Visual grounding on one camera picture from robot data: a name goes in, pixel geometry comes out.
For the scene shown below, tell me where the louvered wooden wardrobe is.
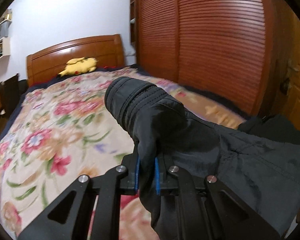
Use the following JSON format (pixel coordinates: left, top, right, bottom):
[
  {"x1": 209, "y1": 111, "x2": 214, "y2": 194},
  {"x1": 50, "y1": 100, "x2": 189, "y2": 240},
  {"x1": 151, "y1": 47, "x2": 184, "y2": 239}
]
[{"x1": 132, "y1": 0, "x2": 274, "y2": 115}]

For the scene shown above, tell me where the yellow plush toy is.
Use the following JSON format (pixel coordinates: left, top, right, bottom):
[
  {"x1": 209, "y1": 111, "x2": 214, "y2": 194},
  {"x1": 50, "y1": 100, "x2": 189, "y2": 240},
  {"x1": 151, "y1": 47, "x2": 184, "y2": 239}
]
[{"x1": 58, "y1": 57, "x2": 98, "y2": 77}]

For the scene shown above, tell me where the wooden door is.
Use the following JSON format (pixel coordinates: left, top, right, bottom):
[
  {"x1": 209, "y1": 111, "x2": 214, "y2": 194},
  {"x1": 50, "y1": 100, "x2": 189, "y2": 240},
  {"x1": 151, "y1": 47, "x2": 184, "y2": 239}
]
[{"x1": 271, "y1": 9, "x2": 300, "y2": 130}]

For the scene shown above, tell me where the wooden headboard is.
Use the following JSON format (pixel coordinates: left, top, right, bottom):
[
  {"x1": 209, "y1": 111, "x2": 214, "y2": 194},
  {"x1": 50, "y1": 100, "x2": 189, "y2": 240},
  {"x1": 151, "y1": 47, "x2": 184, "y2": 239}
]
[{"x1": 26, "y1": 34, "x2": 126, "y2": 87}]

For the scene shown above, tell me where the floral bed blanket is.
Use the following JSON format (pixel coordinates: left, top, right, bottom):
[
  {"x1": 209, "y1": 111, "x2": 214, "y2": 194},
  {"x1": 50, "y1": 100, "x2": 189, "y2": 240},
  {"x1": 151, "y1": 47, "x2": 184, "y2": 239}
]
[{"x1": 0, "y1": 67, "x2": 244, "y2": 239}]

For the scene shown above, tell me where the black padded jacket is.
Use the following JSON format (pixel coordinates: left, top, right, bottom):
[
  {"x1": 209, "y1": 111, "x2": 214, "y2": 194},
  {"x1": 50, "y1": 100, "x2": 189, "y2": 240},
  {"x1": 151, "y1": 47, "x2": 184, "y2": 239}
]
[{"x1": 104, "y1": 77, "x2": 300, "y2": 236}]

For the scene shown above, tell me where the metal door handle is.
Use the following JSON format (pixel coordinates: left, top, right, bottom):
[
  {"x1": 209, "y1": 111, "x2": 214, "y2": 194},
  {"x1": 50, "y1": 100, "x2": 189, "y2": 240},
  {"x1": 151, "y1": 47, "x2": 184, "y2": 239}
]
[{"x1": 287, "y1": 59, "x2": 300, "y2": 73}]

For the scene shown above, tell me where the dark desk chair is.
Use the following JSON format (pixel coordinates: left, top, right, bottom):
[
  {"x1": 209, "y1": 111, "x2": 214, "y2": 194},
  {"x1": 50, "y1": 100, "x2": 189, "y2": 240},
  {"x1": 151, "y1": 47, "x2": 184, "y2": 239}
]
[{"x1": 0, "y1": 73, "x2": 29, "y2": 118}]

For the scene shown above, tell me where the white wall shelf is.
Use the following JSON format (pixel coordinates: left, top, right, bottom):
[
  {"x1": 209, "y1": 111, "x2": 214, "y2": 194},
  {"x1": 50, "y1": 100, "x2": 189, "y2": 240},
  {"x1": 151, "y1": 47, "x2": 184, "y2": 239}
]
[{"x1": 0, "y1": 9, "x2": 12, "y2": 60}]

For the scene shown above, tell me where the black folded garment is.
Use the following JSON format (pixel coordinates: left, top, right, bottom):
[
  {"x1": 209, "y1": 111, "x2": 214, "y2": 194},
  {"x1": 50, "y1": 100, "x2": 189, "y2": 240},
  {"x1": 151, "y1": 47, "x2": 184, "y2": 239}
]
[{"x1": 238, "y1": 115, "x2": 300, "y2": 145}]

